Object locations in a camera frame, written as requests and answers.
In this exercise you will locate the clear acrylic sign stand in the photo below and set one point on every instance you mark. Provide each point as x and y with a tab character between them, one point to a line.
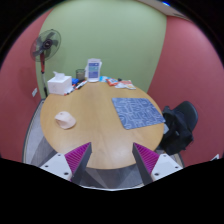
93	70

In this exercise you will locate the blue patterned mouse pad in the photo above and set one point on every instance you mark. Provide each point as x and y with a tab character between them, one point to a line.
137	112

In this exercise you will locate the red-poled standing fan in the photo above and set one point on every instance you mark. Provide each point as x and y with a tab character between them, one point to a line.
46	43

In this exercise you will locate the blue whiteboard eraser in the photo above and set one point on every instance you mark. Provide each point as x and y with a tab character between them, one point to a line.
75	81

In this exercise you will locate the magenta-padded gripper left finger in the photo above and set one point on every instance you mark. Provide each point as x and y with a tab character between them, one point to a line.
56	165

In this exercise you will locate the white tissue box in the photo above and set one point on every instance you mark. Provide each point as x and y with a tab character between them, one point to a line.
59	86

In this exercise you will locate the white wall socket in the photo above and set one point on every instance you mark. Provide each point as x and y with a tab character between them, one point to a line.
34	92

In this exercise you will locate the small black object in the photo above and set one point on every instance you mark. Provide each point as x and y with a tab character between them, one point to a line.
119	79

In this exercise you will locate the red-capped white marker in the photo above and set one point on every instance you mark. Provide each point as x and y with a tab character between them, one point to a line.
81	84
69	91

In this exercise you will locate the orange snack packet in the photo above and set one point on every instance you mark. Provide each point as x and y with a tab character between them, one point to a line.
112	81

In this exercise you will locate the beige computer mouse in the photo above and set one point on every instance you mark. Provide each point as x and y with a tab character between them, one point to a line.
65	120

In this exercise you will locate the dark mesh pen cup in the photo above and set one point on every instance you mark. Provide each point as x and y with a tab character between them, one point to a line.
80	74

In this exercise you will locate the light blue packet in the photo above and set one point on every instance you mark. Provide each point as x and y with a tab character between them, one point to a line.
103	79

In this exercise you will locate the white snack packet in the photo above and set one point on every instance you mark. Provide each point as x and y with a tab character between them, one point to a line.
120	85

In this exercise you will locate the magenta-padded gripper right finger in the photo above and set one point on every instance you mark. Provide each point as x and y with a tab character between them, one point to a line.
165	165

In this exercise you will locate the black-capped white marker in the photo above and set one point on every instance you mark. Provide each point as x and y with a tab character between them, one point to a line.
72	89

